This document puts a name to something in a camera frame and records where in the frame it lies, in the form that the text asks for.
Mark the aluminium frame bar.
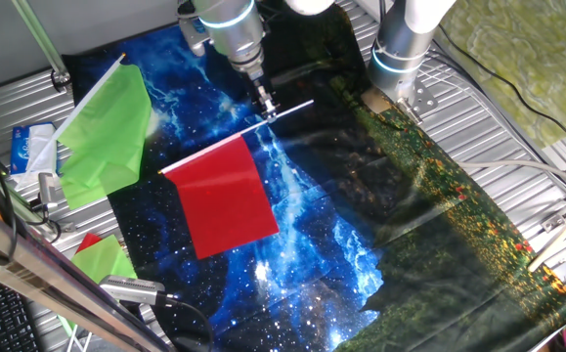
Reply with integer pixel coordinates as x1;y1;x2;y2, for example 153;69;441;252
0;193;174;352

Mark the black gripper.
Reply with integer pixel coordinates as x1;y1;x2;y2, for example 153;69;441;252
251;73;281;124

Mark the white slanted bar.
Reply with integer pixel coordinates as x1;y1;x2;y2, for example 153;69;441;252
526;212;566;273

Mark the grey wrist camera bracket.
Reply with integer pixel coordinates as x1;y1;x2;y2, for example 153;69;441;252
178;13;214;58

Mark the large green flag white pole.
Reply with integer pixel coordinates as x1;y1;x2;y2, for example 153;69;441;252
16;52;152;211

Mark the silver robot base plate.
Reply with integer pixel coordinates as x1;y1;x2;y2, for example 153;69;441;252
394;77;439;124

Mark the tan cardboard piece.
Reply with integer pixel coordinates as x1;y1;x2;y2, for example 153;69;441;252
360;89;392;114

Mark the red flag with white pole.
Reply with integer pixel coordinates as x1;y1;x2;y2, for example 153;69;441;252
157;99;316;261

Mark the galaxy and meadow printed cloth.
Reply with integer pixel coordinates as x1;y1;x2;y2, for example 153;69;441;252
62;0;566;352

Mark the yellow green patterned cloth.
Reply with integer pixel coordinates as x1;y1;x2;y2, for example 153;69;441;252
438;0;566;148

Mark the small green flag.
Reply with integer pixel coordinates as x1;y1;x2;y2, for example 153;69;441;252
69;234;138;286

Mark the blue white tissue pack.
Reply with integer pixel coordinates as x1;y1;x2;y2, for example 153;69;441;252
9;121;59;190

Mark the silver depth camera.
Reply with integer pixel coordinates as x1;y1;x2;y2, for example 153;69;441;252
36;171;62;206
98;274;167;308

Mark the black camera cable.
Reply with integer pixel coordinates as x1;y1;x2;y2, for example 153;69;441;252
163;295;215;352

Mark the metal stand rod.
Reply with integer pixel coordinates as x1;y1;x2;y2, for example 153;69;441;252
11;0;72;94

